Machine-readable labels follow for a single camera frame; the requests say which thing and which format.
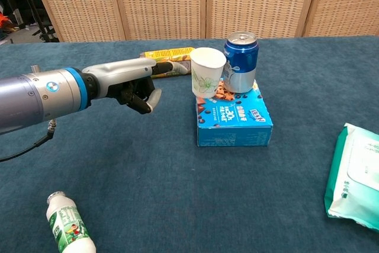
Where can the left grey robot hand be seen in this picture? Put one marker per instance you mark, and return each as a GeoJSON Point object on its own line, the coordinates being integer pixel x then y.
{"type": "Point", "coordinates": [124, 70]}

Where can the white paper cup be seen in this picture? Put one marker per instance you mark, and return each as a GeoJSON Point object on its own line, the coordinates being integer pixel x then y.
{"type": "Point", "coordinates": [205, 72]}

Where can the yellow snack box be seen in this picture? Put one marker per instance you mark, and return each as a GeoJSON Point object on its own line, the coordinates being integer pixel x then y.
{"type": "Point", "coordinates": [168, 53]}

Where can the wooden woven folding screen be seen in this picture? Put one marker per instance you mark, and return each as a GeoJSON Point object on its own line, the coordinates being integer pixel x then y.
{"type": "Point", "coordinates": [189, 1]}

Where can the black tripod stand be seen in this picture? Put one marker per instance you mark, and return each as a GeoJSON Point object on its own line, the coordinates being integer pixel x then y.
{"type": "Point", "coordinates": [38, 10]}

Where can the blue drink can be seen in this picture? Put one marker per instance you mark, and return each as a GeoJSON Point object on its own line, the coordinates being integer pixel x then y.
{"type": "Point", "coordinates": [241, 63]}

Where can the blue cookie box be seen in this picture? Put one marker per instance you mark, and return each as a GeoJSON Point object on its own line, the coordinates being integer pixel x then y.
{"type": "Point", "coordinates": [234, 119]}

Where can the white green milk bottle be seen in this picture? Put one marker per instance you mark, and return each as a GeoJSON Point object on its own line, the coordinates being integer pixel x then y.
{"type": "Point", "coordinates": [69, 226]}

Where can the green wet wipes pack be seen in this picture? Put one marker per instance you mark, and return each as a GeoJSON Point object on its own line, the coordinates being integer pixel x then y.
{"type": "Point", "coordinates": [355, 182]}

